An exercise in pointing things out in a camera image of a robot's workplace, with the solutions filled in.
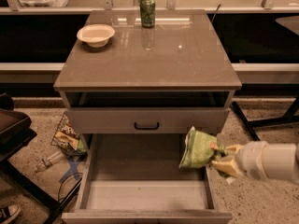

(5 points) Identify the black stand base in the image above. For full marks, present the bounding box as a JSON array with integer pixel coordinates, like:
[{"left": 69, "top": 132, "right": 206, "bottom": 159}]
[{"left": 231, "top": 97, "right": 299, "bottom": 141}]

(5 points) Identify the white paper bowl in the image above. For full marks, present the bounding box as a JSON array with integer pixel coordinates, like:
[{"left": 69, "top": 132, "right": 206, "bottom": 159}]
[{"left": 77, "top": 24, "right": 115, "bottom": 48}]

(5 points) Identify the black chair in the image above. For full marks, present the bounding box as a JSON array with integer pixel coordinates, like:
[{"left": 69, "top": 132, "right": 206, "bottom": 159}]
[{"left": 0, "top": 93, "right": 81, "bottom": 224}]

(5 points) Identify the chip bag on floor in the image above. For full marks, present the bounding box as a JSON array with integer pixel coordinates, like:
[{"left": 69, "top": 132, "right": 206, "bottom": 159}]
[{"left": 51, "top": 114, "right": 86, "bottom": 156}]

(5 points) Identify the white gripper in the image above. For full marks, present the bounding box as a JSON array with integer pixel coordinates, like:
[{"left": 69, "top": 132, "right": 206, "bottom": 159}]
[{"left": 210, "top": 141, "right": 268, "bottom": 181}]

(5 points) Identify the open lower drawer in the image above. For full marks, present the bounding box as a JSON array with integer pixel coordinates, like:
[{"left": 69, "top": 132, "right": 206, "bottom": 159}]
[{"left": 62, "top": 134, "right": 232, "bottom": 224}]

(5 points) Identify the black and white sneaker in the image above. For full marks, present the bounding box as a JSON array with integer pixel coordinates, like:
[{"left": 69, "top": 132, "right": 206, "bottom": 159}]
[{"left": 0, "top": 204, "right": 21, "bottom": 224}]

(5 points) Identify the closed drawer with black handle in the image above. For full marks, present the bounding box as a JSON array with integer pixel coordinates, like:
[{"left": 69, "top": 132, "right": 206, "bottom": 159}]
[{"left": 65, "top": 107, "right": 230, "bottom": 134}]

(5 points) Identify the green soda can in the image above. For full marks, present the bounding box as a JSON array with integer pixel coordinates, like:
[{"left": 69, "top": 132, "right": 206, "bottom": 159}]
[{"left": 139, "top": 0, "right": 156, "bottom": 28}]

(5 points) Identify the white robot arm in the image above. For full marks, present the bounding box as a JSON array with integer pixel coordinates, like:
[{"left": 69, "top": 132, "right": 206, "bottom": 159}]
[{"left": 211, "top": 141, "right": 299, "bottom": 184}]

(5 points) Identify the green jalapeno chip bag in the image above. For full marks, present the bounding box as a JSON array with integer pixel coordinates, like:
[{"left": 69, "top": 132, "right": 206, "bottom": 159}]
[{"left": 179, "top": 127, "right": 227, "bottom": 168}]

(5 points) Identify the black cable on floor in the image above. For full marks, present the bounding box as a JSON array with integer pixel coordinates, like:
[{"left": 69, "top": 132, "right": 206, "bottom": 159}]
[{"left": 57, "top": 172, "right": 84, "bottom": 203}]

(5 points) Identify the clear plastic bottle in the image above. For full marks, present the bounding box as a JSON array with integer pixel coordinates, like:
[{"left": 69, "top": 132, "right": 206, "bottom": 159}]
[{"left": 35, "top": 150, "right": 64, "bottom": 173}]

